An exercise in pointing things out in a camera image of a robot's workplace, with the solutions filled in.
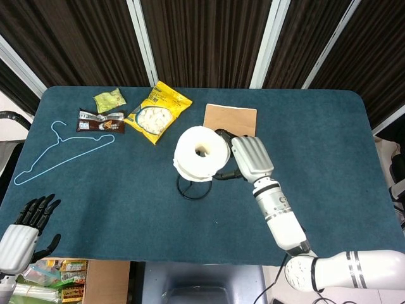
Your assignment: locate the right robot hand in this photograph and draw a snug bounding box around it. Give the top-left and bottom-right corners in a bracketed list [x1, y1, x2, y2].
[212, 127, 275, 184]

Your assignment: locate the bundle of white sticks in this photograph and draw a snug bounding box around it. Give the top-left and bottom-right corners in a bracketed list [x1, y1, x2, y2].
[11, 282, 61, 304]

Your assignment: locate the dark brown snack packet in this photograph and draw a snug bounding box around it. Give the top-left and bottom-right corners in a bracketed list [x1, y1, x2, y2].
[75, 108, 127, 134]

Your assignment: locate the red gold snack packet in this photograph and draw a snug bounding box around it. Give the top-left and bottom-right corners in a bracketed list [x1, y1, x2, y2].
[61, 286, 86, 304]

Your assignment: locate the clear plastic bag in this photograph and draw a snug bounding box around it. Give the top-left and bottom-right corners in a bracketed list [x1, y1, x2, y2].
[22, 263, 63, 288]

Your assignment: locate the black wire roll holder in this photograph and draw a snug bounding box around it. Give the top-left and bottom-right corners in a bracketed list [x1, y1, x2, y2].
[176, 175, 213, 201]

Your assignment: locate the green gold snack packet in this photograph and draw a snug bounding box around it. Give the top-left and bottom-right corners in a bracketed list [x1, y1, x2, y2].
[59, 259, 89, 273]

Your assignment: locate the white toilet paper roll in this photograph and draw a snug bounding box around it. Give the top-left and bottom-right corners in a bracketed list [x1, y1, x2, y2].
[172, 125, 231, 183]

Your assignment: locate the teal table cloth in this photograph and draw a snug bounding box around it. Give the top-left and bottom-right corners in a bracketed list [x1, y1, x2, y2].
[0, 85, 380, 267]

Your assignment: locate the black cable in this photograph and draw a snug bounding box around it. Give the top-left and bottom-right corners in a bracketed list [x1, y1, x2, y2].
[252, 253, 330, 304]

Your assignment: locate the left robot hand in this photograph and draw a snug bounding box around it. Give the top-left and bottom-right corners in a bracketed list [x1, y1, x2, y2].
[0, 193, 61, 275]

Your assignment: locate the dark brown pleated curtain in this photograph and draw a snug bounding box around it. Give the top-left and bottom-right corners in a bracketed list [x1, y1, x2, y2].
[0, 0, 405, 127]

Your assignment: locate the yellow snack bag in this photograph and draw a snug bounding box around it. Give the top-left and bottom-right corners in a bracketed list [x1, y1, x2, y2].
[123, 80, 193, 146]

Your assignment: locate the light blue wire hanger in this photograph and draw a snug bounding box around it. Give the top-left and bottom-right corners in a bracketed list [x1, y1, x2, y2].
[13, 121, 115, 186]

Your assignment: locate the brown cardboard box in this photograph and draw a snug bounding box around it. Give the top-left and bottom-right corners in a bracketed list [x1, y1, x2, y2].
[85, 259, 131, 304]

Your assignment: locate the white partition post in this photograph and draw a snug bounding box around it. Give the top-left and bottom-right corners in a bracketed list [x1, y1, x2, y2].
[302, 0, 361, 90]
[371, 104, 405, 136]
[249, 0, 291, 89]
[0, 34, 47, 99]
[125, 0, 159, 87]

